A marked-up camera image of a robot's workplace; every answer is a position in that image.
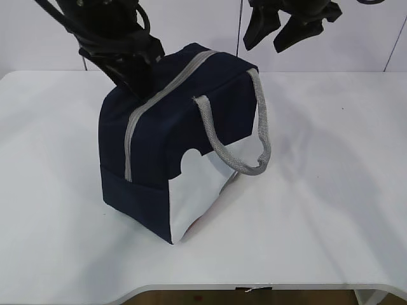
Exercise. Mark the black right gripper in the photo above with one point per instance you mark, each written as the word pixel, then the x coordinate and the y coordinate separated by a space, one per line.
pixel 304 20

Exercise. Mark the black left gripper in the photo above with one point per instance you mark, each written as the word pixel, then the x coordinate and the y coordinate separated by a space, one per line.
pixel 118 31

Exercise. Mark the navy blue lunch bag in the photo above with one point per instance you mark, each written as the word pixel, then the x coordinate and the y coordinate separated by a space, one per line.
pixel 166 158

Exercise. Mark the black tape on table edge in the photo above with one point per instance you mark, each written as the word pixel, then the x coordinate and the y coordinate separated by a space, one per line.
pixel 251 289

